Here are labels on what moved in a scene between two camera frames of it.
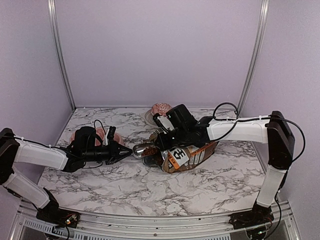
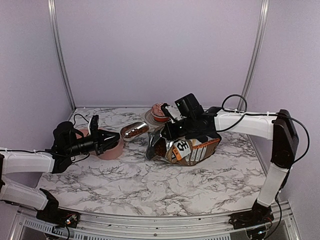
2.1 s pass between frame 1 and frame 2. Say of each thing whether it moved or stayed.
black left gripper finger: moved
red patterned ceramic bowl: stayed
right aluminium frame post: stayed
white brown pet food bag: moved
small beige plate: stayed
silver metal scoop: moved
